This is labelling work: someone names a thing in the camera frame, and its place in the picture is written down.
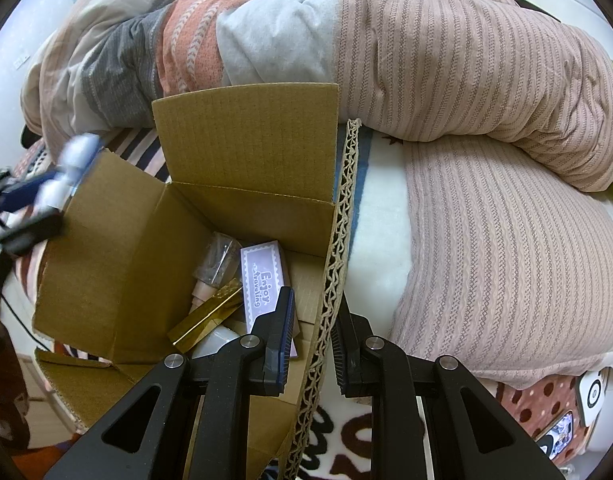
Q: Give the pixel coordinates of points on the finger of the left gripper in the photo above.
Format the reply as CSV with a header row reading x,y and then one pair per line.
x,y
18,241
16,194

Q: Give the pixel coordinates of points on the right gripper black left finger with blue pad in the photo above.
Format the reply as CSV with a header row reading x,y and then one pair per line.
x,y
189,418

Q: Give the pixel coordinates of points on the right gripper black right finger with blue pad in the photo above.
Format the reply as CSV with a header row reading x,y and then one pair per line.
x,y
430,419

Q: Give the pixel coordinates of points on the white contact lens case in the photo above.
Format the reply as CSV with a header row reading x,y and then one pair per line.
x,y
73,164

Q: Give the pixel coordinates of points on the brown cardboard box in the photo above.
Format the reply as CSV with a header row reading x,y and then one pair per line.
x,y
257,162

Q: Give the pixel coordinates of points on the gold bar box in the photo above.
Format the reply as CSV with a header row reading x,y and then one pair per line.
x,y
199,323

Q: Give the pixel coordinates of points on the small pink clear bottle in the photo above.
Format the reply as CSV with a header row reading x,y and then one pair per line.
x,y
219,265

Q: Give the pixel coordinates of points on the purple enjoy traveling box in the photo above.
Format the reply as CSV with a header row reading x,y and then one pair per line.
x,y
262,274

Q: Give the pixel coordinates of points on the white cube charger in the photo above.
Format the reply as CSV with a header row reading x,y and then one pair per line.
x,y
217,338

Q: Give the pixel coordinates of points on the smartphone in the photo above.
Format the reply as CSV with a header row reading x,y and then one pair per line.
x,y
555,439

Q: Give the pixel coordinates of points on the pink ribbed pillow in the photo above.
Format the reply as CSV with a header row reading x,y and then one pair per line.
x,y
512,268

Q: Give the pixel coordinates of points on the pink grey rolled duvet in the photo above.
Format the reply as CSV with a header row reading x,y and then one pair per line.
x,y
414,69

